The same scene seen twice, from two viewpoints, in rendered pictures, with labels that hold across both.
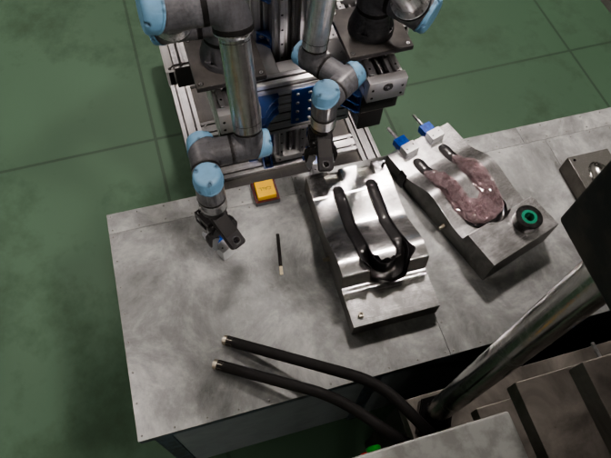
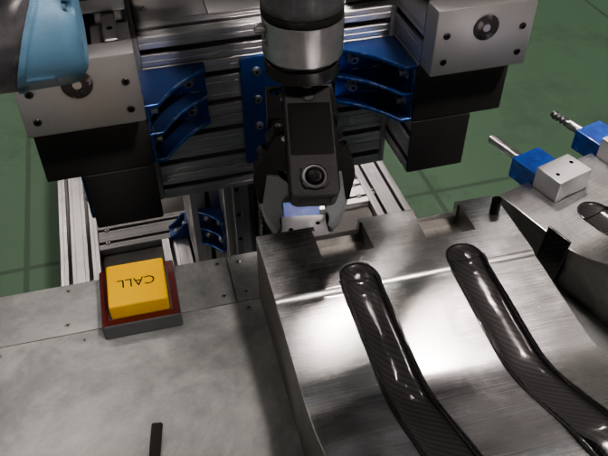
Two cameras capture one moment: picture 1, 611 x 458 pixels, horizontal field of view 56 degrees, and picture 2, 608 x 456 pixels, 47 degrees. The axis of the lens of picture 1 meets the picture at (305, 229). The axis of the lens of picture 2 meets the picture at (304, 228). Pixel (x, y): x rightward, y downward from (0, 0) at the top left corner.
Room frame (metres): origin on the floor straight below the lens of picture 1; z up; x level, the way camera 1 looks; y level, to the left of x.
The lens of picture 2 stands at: (0.51, -0.08, 1.37)
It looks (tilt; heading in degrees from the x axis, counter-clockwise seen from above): 43 degrees down; 5
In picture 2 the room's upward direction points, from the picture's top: straight up
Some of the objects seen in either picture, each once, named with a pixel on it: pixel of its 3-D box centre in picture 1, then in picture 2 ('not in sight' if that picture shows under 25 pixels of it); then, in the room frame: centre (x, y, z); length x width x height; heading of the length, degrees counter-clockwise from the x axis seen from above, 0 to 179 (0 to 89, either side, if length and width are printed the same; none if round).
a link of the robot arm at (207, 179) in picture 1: (208, 184); not in sight; (0.78, 0.25, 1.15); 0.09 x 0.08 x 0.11; 19
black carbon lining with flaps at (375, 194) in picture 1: (373, 225); (493, 382); (0.83, -0.20, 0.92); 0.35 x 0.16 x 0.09; 20
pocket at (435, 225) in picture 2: (365, 172); (440, 232); (1.05, -0.17, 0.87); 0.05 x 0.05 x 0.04; 20
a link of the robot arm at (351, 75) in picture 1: (342, 78); not in sight; (1.18, -0.07, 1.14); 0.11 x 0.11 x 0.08; 55
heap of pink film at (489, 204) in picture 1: (467, 184); not in sight; (1.01, -0.49, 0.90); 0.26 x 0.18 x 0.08; 37
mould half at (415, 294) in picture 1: (369, 238); (479, 436); (0.81, -0.19, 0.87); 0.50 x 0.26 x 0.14; 20
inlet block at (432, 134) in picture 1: (425, 127); (591, 137); (1.26, -0.37, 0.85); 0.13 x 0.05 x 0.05; 37
